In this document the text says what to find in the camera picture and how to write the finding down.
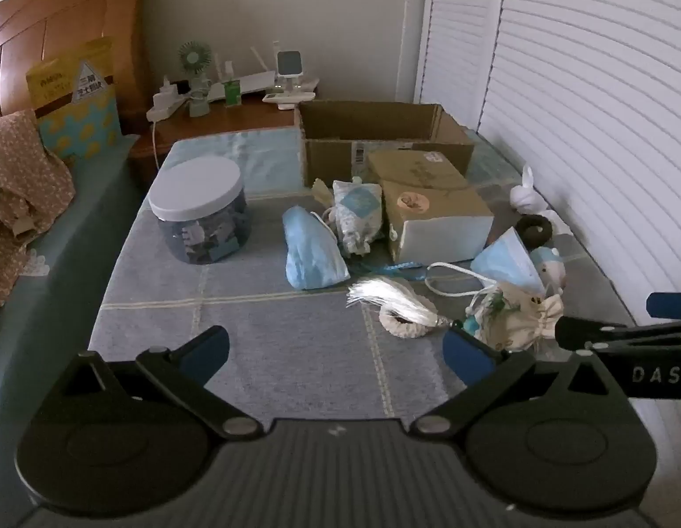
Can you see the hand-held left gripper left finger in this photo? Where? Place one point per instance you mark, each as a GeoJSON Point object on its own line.
{"type": "Point", "coordinates": [205, 353]}

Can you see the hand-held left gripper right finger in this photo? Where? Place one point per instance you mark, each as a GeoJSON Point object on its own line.
{"type": "Point", "coordinates": [467, 358]}

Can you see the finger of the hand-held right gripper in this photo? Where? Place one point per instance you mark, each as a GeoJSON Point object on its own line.
{"type": "Point", "coordinates": [604, 335]}
{"type": "Point", "coordinates": [667, 305]}

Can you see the blue face mask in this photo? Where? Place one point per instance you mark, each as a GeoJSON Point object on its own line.
{"type": "Point", "coordinates": [508, 261]}
{"type": "Point", "coordinates": [310, 247]}

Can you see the floral sachet pouch blue label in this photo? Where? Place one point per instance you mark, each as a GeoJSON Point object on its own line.
{"type": "Point", "coordinates": [358, 212]}

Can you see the cardboard box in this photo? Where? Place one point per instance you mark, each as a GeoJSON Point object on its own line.
{"type": "Point", "coordinates": [373, 121]}

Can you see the blue and white plush toy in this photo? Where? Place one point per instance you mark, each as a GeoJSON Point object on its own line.
{"type": "Point", "coordinates": [549, 267]}

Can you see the blue tassel with bead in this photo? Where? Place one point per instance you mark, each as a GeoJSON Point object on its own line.
{"type": "Point", "coordinates": [390, 269]}

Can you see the clear jar with white lid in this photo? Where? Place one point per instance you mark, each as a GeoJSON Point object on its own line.
{"type": "Point", "coordinates": [200, 214]}

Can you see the teal bed sheet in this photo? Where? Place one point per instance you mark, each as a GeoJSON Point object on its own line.
{"type": "Point", "coordinates": [70, 286]}

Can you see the tan box with white end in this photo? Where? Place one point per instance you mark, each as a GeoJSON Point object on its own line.
{"type": "Point", "coordinates": [428, 209]}

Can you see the white rabbit figure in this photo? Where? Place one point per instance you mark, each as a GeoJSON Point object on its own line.
{"type": "Point", "coordinates": [530, 195]}

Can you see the beige cloth pouch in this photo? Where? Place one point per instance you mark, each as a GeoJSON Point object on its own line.
{"type": "Point", "coordinates": [321, 193]}

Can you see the wide white louvered door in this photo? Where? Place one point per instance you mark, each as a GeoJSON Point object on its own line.
{"type": "Point", "coordinates": [593, 93]}

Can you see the wooden nightstand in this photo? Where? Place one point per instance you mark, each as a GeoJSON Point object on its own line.
{"type": "Point", "coordinates": [230, 121]}

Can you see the brown floral cloth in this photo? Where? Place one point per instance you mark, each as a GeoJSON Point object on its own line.
{"type": "Point", "coordinates": [21, 192]}

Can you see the white power strip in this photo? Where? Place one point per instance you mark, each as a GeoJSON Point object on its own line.
{"type": "Point", "coordinates": [165, 103]}

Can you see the green bottle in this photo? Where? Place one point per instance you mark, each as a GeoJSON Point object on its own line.
{"type": "Point", "coordinates": [232, 91]}

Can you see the white remote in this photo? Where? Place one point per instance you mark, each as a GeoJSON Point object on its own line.
{"type": "Point", "coordinates": [285, 100]}

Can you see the white router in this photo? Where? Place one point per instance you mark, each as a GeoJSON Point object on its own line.
{"type": "Point", "coordinates": [247, 83]}

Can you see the yellow and blue snack bag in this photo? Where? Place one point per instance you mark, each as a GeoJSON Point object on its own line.
{"type": "Point", "coordinates": [76, 99]}

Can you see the small green desk fan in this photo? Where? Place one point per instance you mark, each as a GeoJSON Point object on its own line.
{"type": "Point", "coordinates": [193, 66]}

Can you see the narrow white louvered door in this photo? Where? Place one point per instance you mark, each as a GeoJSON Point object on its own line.
{"type": "Point", "coordinates": [456, 33]}

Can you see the wooden headboard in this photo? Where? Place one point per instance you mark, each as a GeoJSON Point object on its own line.
{"type": "Point", "coordinates": [70, 11]}

